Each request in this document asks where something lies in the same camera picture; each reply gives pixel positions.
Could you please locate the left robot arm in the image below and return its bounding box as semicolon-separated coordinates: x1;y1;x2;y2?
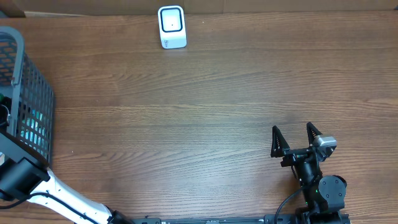
1;131;132;224

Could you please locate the grey plastic mesh basket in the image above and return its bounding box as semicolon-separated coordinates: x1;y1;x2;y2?
1;26;55;161

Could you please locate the teal wet wipes pack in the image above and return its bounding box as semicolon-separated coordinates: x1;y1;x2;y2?
19;107;50;152

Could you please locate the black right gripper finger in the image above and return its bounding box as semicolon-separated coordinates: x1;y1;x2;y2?
271;126;290;157
307;122;322;145

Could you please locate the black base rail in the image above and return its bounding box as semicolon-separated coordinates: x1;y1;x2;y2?
131;214;305;224

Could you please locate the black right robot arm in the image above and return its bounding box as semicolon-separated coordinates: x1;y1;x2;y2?
270;122;351;224

